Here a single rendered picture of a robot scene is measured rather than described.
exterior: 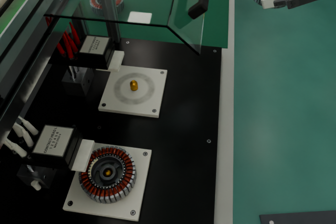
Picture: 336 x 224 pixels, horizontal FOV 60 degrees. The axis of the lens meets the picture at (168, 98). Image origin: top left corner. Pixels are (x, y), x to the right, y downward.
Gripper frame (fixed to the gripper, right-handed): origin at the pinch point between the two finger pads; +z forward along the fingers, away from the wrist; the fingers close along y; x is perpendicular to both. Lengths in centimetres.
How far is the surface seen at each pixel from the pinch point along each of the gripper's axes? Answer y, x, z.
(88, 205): -75, 1, 18
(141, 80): -42.2, 3.9, 23.5
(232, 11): 0.9, -4.4, 15.1
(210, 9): -1.3, -0.9, 21.2
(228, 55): -20.0, -7.1, 10.2
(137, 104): -50, 3, 21
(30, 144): -73, 17, 22
